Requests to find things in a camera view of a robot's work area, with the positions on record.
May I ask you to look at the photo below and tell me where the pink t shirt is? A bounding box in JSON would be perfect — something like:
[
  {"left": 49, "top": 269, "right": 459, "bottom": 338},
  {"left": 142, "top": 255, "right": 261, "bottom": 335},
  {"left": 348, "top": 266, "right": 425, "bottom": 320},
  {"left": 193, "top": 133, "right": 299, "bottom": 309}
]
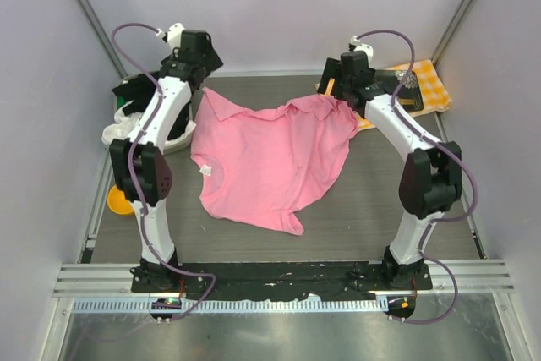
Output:
[{"left": 191, "top": 88, "right": 358, "bottom": 236}]

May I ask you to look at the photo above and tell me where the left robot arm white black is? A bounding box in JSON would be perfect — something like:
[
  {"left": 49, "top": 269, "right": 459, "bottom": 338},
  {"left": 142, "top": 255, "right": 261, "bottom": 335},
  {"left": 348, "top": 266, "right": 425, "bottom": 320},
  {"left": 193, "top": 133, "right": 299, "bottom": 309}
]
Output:
[{"left": 109, "top": 24, "right": 223, "bottom": 293}]

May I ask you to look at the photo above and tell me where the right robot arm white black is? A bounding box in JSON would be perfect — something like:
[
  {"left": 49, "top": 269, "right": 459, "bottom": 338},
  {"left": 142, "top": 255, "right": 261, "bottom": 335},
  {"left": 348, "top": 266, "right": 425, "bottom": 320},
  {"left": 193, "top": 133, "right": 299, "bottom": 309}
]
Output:
[{"left": 317, "top": 47, "right": 462, "bottom": 289}]

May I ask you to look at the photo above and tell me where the gold spoon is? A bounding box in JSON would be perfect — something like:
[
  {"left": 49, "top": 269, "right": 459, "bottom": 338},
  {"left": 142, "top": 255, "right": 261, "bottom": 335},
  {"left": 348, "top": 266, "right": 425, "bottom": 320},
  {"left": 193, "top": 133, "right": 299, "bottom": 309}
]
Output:
[{"left": 399, "top": 98, "right": 417, "bottom": 106}]

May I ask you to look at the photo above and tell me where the black floral rectangular plate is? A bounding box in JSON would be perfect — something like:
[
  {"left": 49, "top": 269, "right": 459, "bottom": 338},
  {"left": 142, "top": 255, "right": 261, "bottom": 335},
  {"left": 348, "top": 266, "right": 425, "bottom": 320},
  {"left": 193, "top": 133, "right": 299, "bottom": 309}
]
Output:
[{"left": 374, "top": 69, "right": 424, "bottom": 113}]

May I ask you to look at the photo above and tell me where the black t shirt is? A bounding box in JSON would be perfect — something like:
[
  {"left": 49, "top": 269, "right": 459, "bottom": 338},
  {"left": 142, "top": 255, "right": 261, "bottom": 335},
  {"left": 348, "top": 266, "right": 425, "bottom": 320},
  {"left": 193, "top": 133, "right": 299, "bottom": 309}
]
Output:
[{"left": 112, "top": 74, "right": 192, "bottom": 142}]

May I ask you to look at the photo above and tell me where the orange checkered cloth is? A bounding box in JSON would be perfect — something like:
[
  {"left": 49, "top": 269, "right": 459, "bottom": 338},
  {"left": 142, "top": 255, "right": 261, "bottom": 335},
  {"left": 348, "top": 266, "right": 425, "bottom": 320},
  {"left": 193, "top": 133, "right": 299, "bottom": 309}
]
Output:
[{"left": 314, "top": 58, "right": 452, "bottom": 132}]

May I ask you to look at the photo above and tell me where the grey laundry basket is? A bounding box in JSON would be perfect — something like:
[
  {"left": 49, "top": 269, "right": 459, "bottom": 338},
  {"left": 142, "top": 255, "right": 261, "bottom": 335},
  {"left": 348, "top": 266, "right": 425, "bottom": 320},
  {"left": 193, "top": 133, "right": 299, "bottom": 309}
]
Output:
[{"left": 114, "top": 76, "right": 196, "bottom": 154}]

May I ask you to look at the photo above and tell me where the white printed t shirt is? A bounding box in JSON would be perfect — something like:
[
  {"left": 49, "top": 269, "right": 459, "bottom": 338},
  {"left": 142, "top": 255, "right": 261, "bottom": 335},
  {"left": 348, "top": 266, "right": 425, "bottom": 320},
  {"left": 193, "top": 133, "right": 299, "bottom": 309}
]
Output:
[{"left": 101, "top": 109, "right": 196, "bottom": 154}]

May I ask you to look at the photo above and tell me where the orange plastic bowl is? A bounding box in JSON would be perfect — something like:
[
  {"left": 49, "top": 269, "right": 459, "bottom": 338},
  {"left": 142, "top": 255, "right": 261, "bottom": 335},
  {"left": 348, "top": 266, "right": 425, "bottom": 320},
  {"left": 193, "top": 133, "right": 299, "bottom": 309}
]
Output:
[{"left": 107, "top": 185, "right": 134, "bottom": 216}]

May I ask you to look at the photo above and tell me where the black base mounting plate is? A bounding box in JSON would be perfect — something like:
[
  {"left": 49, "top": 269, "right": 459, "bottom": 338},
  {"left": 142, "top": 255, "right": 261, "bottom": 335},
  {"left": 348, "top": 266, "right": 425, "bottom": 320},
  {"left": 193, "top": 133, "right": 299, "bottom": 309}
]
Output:
[{"left": 130, "top": 260, "right": 433, "bottom": 302}]

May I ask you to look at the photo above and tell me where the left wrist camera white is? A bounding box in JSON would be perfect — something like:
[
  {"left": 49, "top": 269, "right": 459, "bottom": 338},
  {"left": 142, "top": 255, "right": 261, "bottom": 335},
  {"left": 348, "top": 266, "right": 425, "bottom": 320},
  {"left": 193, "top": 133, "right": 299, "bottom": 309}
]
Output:
[{"left": 156, "top": 23, "right": 184, "bottom": 51}]

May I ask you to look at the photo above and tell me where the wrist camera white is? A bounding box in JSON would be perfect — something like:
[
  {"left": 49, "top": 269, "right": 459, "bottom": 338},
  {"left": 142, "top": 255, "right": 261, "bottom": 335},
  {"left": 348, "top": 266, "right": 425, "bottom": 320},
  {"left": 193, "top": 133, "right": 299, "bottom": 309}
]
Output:
[
  {"left": 348, "top": 36, "right": 374, "bottom": 63},
  {"left": 156, "top": 23, "right": 184, "bottom": 51}
]

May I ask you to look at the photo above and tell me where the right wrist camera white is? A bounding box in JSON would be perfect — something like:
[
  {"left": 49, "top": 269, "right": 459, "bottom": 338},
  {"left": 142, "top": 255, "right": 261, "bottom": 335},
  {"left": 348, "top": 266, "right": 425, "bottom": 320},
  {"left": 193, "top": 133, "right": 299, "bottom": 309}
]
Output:
[{"left": 348, "top": 36, "right": 374, "bottom": 63}]

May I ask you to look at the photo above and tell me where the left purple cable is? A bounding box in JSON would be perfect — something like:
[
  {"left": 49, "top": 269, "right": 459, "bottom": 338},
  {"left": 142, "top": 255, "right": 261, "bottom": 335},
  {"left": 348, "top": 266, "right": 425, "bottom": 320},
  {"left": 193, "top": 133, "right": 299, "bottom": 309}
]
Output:
[{"left": 112, "top": 22, "right": 216, "bottom": 322}]

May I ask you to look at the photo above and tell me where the purple cable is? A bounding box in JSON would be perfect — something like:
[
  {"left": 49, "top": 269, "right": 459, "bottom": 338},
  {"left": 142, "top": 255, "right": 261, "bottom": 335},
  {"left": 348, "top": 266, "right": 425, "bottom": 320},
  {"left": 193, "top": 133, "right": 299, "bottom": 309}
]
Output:
[
  {"left": 112, "top": 22, "right": 216, "bottom": 322},
  {"left": 354, "top": 30, "right": 478, "bottom": 325}
]

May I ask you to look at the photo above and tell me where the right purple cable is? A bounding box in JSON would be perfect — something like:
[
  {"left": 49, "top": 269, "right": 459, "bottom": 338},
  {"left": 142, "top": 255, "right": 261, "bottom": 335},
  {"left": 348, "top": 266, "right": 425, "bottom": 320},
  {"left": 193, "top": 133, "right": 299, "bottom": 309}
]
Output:
[{"left": 354, "top": 30, "right": 478, "bottom": 325}]

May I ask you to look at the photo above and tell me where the white slotted cable duct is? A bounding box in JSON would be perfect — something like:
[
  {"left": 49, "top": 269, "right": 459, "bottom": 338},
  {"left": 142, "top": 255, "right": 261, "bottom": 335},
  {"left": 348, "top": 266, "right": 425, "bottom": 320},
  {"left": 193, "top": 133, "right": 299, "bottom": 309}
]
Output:
[{"left": 72, "top": 296, "right": 388, "bottom": 315}]

